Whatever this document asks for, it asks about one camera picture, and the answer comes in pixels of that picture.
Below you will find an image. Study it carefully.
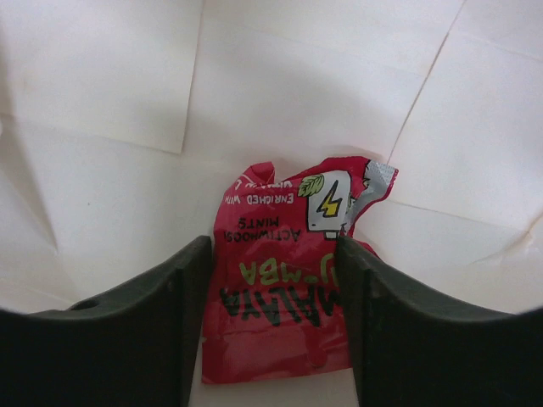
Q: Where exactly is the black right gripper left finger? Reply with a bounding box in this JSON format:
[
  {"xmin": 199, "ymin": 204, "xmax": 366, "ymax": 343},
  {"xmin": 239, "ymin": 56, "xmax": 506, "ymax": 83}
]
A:
[{"xmin": 1, "ymin": 236, "xmax": 212, "ymax": 406}]

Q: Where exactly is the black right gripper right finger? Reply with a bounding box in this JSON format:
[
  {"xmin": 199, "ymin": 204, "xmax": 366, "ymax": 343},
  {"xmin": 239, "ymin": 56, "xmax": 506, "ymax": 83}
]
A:
[{"xmin": 335, "ymin": 237, "xmax": 542, "ymax": 406}]

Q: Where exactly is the red mints packet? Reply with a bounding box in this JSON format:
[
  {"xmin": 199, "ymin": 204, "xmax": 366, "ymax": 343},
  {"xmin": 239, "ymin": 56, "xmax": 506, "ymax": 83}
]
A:
[{"xmin": 202, "ymin": 156, "xmax": 398, "ymax": 384}]

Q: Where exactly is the blue checkered paper bag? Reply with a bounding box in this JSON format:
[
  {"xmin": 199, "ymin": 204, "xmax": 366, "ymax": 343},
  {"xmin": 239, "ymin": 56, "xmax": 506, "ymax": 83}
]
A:
[{"xmin": 0, "ymin": 0, "xmax": 543, "ymax": 407}]

